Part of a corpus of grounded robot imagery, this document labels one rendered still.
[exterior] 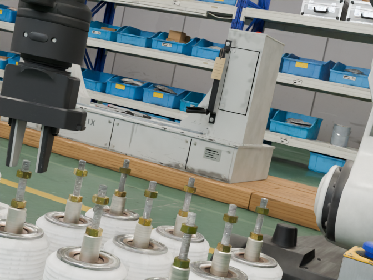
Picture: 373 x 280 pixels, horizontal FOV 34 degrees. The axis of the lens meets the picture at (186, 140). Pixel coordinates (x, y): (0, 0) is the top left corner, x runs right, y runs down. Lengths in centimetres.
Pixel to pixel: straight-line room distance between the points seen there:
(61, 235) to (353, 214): 45
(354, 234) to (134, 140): 218
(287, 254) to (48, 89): 62
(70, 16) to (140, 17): 993
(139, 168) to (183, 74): 718
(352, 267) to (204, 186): 210
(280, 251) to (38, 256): 55
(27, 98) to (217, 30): 926
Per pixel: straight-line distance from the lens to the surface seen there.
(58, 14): 74
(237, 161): 290
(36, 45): 74
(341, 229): 103
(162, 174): 293
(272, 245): 121
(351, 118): 918
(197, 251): 91
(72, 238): 86
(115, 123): 316
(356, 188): 101
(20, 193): 79
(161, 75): 1030
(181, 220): 93
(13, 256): 77
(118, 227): 95
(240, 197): 278
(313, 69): 553
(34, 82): 75
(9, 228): 80
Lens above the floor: 47
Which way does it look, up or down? 5 degrees down
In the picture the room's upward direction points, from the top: 12 degrees clockwise
